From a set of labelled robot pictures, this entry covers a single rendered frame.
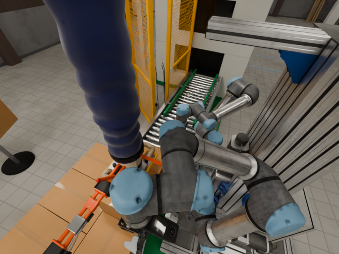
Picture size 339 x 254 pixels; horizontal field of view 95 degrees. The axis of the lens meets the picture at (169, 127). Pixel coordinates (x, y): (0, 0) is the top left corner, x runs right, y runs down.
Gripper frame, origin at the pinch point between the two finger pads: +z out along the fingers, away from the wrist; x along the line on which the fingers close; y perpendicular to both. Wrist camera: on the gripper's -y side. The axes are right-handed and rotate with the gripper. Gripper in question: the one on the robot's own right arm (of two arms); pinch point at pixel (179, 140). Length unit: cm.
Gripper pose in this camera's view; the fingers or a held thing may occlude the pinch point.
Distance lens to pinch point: 123.3
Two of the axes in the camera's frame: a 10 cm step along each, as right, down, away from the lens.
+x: 9.1, 3.2, -2.6
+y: -4.1, 6.5, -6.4
